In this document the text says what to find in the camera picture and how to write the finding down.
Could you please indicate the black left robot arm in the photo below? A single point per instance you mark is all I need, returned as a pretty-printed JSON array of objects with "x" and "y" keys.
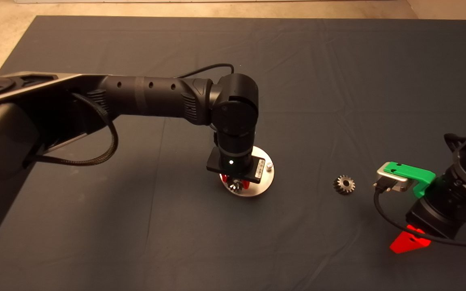
[{"x": 148, "y": 95}]

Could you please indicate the dark grey table cloth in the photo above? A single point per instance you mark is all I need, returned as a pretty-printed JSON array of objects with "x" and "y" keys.
[{"x": 338, "y": 81}]

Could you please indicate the bright steel planetary gear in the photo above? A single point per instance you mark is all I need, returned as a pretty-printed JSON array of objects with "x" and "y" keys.
[{"x": 236, "y": 186}]

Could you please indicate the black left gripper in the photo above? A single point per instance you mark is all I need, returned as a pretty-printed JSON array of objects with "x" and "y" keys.
[{"x": 233, "y": 165}]

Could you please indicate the round metal carrier plate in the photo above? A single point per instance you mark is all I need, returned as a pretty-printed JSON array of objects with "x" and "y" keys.
[{"x": 263, "y": 188}]

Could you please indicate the silver right camera box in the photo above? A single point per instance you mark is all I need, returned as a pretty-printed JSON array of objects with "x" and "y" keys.
[{"x": 392, "y": 180}]

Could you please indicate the dark steel planetary gear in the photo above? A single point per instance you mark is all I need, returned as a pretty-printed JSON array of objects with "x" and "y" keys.
[{"x": 340, "y": 186}]

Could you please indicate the green right camera mount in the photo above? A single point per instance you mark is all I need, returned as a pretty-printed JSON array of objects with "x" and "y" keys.
[{"x": 413, "y": 171}]

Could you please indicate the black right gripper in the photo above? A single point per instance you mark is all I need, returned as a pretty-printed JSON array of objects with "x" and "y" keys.
[{"x": 455, "y": 210}]

